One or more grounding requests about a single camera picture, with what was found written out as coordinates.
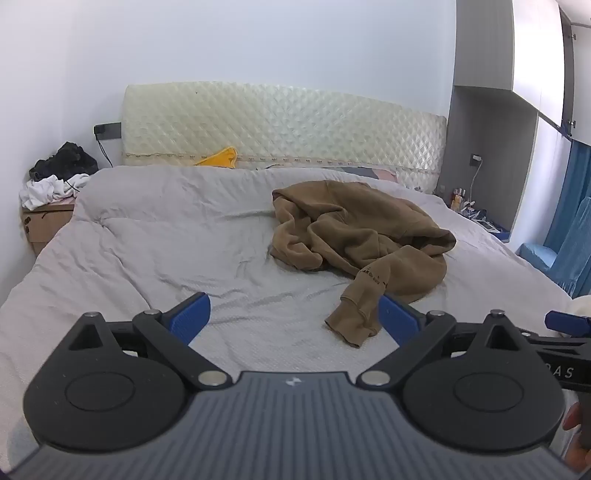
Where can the grey wardrobe unit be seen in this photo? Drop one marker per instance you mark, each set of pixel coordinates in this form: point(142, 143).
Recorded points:
point(489, 115)

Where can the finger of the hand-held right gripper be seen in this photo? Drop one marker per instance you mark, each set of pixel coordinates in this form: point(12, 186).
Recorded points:
point(565, 321)

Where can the blue curtain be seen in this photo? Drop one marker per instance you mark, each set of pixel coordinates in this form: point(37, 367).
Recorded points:
point(570, 217)

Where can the black wall socket strip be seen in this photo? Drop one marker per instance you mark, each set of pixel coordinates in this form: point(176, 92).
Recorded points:
point(106, 130)

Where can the white clothes pile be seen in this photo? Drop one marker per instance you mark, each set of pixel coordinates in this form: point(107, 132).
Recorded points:
point(46, 189)

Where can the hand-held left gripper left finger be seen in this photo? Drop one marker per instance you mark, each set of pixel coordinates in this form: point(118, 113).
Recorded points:
point(190, 318)

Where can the cream quilted headboard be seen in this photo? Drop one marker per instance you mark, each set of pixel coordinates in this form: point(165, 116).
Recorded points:
point(286, 124)

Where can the small bottles group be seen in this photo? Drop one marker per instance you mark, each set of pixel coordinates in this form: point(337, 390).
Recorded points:
point(457, 198)

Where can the person's right hand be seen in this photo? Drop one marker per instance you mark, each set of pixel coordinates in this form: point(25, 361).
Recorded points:
point(572, 417)

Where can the white wall charger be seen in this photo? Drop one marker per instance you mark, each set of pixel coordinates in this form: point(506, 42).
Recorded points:
point(475, 159)

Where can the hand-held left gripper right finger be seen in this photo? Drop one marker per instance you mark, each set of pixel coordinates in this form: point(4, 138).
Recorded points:
point(397, 318)

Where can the blue white bag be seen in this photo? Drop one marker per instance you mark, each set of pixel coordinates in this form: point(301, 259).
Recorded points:
point(485, 224)

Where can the brown hoodie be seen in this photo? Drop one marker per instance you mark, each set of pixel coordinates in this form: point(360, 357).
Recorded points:
point(364, 230)

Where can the yellow cloth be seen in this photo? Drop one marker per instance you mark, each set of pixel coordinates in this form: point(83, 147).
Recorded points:
point(221, 158)

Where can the black clothes pile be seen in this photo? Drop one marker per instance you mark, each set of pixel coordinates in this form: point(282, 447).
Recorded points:
point(64, 161)

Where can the cardboard box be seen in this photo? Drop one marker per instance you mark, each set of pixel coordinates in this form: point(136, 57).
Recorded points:
point(44, 226)

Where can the blue covered chair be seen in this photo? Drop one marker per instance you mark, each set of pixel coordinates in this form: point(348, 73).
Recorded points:
point(535, 256)

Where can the pink grey patterned pillow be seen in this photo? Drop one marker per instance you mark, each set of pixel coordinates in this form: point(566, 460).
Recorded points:
point(369, 173)

